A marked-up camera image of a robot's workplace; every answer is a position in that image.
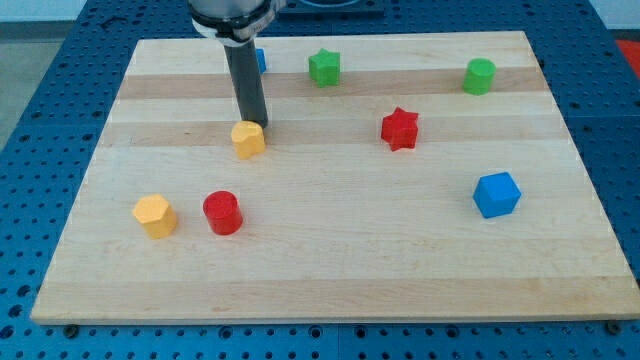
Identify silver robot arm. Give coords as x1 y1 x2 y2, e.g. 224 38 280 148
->
187 0 287 45

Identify blue cube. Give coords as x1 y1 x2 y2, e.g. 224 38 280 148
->
473 172 522 218

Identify yellow heart block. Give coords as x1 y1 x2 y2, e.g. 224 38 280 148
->
231 121 266 159

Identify red star block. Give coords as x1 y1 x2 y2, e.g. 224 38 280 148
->
381 107 419 151

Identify wooden board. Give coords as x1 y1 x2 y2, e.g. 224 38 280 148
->
31 31 639 325

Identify red cylinder block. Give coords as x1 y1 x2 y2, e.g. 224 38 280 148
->
203 190 243 236

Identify green star block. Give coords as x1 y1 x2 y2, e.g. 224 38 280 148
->
308 48 341 88

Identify small blue block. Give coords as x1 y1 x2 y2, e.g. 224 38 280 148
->
256 48 267 74

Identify yellow hexagon block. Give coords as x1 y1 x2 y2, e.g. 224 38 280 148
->
132 194 178 239

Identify green cylinder block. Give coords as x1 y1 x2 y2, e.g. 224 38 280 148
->
462 58 496 96

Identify red object at edge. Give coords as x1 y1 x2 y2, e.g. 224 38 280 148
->
616 40 640 78

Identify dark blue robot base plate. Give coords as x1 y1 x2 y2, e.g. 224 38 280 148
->
278 0 385 19

